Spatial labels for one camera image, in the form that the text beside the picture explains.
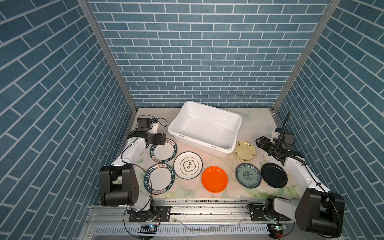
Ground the yellow plate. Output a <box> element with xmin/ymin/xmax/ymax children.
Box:
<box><xmin>233</xmin><ymin>141</ymin><xmax>257</xmax><ymax>162</ymax></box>

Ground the green patterned plate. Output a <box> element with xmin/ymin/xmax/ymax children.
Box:
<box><xmin>236</xmin><ymin>163</ymin><xmax>262</xmax><ymax>189</ymax></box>

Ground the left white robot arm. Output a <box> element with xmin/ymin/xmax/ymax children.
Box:
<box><xmin>99</xmin><ymin>115</ymin><xmax>167</xmax><ymax>215</ymax></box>

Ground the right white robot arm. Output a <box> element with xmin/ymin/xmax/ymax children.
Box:
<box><xmin>256</xmin><ymin>137</ymin><xmax>345</xmax><ymax>239</ymax></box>

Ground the white plastic bin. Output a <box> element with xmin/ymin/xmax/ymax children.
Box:
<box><xmin>168</xmin><ymin>101</ymin><xmax>243</xmax><ymax>158</ymax></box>

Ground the upper green rimmed white plate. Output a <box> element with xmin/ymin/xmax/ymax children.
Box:
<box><xmin>150</xmin><ymin>139</ymin><xmax>178</xmax><ymax>163</ymax></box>

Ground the green rimmed white plate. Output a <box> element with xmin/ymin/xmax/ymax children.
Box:
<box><xmin>144</xmin><ymin>163</ymin><xmax>176</xmax><ymax>195</ymax></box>
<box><xmin>150</xmin><ymin>139</ymin><xmax>178</xmax><ymax>163</ymax></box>

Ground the floral table mat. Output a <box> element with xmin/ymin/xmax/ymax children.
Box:
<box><xmin>114</xmin><ymin>102</ymin><xmax>303</xmax><ymax>200</ymax></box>

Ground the lower green rimmed white plate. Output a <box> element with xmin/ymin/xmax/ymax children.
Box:
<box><xmin>144</xmin><ymin>163</ymin><xmax>176</xmax><ymax>195</ymax></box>

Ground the white plate black pattern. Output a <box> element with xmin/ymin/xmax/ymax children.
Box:
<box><xmin>174</xmin><ymin>152</ymin><xmax>203</xmax><ymax>180</ymax></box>

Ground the orange plate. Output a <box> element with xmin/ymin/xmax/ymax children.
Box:
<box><xmin>202</xmin><ymin>166</ymin><xmax>228</xmax><ymax>193</ymax></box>

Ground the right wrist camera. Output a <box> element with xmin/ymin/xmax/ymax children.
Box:
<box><xmin>272</xmin><ymin>112</ymin><xmax>295</xmax><ymax>151</ymax></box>

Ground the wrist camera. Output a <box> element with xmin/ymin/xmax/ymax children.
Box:
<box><xmin>272</xmin><ymin>112</ymin><xmax>295</xmax><ymax>151</ymax></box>
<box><xmin>149</xmin><ymin>118</ymin><xmax>159</xmax><ymax>135</ymax></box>

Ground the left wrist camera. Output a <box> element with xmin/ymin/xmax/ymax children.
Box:
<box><xmin>149</xmin><ymin>118</ymin><xmax>159</xmax><ymax>135</ymax></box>

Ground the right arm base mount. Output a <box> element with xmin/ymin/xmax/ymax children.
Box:
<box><xmin>247</xmin><ymin>203</ymin><xmax>290</xmax><ymax>222</ymax></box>

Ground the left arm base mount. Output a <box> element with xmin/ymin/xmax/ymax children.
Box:
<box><xmin>128</xmin><ymin>206</ymin><xmax>171</xmax><ymax>223</ymax></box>

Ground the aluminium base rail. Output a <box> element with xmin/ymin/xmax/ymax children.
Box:
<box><xmin>85</xmin><ymin>199</ymin><xmax>292</xmax><ymax>226</ymax></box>

